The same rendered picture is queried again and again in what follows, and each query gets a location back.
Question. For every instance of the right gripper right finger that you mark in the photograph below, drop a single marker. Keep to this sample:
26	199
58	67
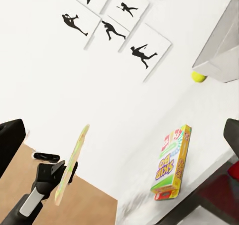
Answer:
231	134

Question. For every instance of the desk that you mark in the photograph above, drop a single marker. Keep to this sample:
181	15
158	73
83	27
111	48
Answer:
208	194

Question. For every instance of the jigsaw puzzle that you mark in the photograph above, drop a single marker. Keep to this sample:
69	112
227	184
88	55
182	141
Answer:
69	168

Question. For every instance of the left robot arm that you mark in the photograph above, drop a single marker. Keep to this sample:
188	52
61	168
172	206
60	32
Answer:
47	178

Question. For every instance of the board game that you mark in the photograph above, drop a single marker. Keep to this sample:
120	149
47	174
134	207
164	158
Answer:
168	176

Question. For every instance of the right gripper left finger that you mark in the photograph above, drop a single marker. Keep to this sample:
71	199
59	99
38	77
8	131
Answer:
12	135

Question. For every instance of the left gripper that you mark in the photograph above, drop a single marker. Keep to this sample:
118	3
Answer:
50	175

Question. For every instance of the tennis ball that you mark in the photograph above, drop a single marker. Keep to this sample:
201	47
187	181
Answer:
198	77

